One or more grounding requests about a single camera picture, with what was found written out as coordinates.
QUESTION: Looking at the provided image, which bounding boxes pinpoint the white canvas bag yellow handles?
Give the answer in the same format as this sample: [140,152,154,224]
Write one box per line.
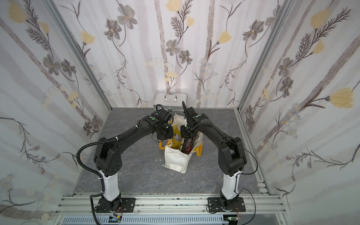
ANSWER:
[159,114,203,174]

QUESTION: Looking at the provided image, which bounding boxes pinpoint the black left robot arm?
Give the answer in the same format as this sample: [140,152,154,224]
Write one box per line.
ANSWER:
[94,109,173,212]

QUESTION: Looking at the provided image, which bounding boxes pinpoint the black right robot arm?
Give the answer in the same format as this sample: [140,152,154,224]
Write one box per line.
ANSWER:
[181,102,247,211]

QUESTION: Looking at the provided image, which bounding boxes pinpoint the silver aluminium case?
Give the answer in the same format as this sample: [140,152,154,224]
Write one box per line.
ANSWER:
[153,92,188,112]

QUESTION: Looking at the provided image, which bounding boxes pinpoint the small right circuit board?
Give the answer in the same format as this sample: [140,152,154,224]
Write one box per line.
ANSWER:
[226,216,241,225]

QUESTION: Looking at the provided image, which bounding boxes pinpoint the small green circuit board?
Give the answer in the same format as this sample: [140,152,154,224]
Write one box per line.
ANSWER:
[108,215,122,223]

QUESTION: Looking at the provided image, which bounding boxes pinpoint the left black corrugated cable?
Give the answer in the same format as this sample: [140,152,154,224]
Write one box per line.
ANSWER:
[76,137,119,225]

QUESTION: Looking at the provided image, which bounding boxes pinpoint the right black cable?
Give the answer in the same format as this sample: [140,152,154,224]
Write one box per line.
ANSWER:
[233,140,258,225]

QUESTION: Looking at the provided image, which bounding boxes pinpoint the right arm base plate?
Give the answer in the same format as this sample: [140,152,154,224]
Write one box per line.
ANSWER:
[207,197,246,213]

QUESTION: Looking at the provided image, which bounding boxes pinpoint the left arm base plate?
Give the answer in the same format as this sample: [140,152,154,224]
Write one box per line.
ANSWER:
[95,196,136,213]

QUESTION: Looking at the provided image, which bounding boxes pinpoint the aluminium mounting rail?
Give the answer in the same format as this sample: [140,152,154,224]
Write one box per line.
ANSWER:
[55,193,286,215]

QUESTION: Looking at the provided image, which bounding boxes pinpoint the white slotted cable duct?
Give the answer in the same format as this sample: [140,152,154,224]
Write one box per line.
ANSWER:
[61,215,229,225]

